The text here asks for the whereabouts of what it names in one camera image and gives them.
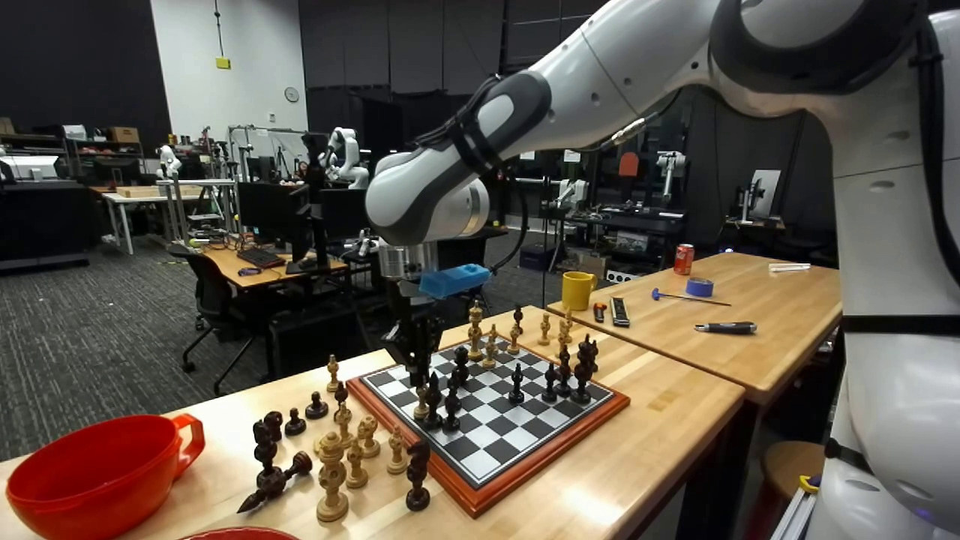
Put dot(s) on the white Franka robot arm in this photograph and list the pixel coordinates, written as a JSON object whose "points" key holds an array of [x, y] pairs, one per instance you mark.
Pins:
{"points": [[618, 60]]}

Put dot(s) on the round wooden stool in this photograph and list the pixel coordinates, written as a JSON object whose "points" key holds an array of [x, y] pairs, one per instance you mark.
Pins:
{"points": [[796, 468]]}

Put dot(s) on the black office chair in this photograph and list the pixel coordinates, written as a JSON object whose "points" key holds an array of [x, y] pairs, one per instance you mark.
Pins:
{"points": [[211, 296]]}

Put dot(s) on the black rectangular device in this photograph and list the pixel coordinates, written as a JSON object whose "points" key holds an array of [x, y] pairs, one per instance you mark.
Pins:
{"points": [[618, 314]]}

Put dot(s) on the black chess piece lying down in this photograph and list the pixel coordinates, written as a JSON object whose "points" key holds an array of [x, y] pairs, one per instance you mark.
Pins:
{"points": [[265, 490]]}

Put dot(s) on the yellow wall sign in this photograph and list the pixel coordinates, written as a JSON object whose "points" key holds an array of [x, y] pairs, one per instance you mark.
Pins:
{"points": [[224, 60]]}

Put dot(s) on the tall beige chess piece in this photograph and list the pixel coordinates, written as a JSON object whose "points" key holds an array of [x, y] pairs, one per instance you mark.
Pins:
{"points": [[330, 484], [476, 334]]}

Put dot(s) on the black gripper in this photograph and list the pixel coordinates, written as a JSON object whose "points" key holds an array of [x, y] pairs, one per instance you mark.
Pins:
{"points": [[414, 336]]}

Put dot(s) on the large black chess piece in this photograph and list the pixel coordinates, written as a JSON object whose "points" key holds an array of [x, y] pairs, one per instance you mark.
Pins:
{"points": [[265, 439], [584, 367]]}

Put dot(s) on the framed picture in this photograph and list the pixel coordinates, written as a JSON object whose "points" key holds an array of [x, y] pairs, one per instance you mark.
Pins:
{"points": [[767, 193]]}

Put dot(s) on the blue tape roll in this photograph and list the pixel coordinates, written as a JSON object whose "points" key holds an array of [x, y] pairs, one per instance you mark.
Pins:
{"points": [[700, 290]]}

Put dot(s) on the chessboard with red wooden frame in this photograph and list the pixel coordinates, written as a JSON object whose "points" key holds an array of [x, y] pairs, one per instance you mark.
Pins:
{"points": [[489, 439]]}

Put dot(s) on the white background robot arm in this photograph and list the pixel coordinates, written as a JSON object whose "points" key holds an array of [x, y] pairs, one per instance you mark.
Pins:
{"points": [[342, 155]]}

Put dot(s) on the wooden office desk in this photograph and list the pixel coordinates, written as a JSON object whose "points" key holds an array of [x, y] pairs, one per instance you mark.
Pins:
{"points": [[241, 272]]}

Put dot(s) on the blue wrist camera box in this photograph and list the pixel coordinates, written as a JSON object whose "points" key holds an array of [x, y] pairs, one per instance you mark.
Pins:
{"points": [[454, 279]]}

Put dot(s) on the black keyboard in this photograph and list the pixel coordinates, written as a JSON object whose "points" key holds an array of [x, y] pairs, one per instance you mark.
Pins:
{"points": [[259, 256]]}

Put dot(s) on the black computer monitor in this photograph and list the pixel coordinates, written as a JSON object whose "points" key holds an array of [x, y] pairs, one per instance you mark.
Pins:
{"points": [[271, 209]]}

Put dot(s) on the round wall clock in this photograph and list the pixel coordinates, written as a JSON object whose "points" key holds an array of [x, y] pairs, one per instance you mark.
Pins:
{"points": [[291, 94]]}

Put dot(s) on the yellow cup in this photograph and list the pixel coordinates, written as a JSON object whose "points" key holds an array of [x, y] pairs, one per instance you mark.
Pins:
{"points": [[576, 291]]}

